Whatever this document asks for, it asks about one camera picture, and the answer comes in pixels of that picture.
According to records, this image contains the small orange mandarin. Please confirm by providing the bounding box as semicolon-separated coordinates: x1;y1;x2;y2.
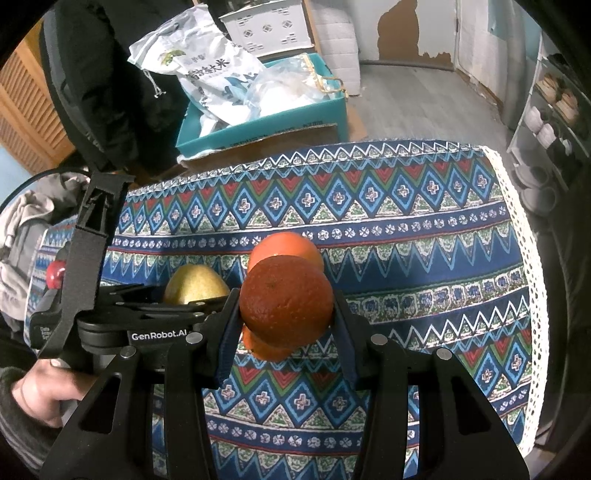
242;325;293;362

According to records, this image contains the small orange tangerine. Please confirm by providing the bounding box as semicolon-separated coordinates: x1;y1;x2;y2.
239;255;334;349

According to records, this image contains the person's left hand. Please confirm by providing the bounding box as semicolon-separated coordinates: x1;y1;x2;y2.
10;359;96;428

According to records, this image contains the red apple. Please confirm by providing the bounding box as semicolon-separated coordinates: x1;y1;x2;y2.
45;260;66;290

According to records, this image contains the yellow green pear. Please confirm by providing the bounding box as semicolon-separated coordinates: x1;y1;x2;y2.
163;264;229;305

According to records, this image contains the grey white clothes pile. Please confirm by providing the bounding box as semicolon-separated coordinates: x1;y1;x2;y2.
1;173;89;328

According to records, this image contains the large orange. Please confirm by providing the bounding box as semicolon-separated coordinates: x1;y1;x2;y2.
247;232;325;271

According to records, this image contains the patterned blue tablecloth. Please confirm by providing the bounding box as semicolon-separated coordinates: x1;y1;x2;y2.
36;140;548;479

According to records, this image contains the louvered wooden door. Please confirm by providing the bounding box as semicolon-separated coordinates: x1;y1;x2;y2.
0;22;75;174

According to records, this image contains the dark hanging coat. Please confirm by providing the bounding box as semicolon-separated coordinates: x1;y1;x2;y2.
39;1;192;176

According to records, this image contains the white printed rice bag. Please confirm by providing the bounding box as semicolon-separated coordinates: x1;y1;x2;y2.
128;4;264;126

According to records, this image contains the white shoe rack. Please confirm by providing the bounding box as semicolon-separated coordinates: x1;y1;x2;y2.
508;33;590;217

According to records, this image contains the teal storage box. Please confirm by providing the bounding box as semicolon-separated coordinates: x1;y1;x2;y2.
176;53;349;158

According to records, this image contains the white patterned storage box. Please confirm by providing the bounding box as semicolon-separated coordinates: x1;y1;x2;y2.
221;0;314;57

